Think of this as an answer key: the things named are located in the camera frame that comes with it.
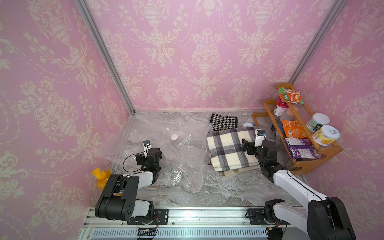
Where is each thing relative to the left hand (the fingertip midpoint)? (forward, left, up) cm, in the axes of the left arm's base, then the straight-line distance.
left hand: (147, 151), depth 91 cm
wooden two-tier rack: (-12, -84, +8) cm, 85 cm away
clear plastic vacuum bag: (+6, -22, -6) cm, 23 cm away
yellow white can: (-8, -86, +29) cm, 91 cm away
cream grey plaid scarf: (-1, -47, +6) cm, 47 cm away
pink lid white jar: (+20, -81, +19) cm, 86 cm away
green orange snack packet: (+22, -83, +27) cm, 90 cm away
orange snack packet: (+8, -86, +13) cm, 87 cm away
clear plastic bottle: (+15, -84, +18) cm, 87 cm away
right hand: (+3, -62, +10) cm, 63 cm away
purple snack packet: (-4, -86, +13) cm, 87 cm away
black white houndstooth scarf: (+25, -48, -2) cm, 54 cm away
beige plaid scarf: (-14, -47, +1) cm, 49 cm away
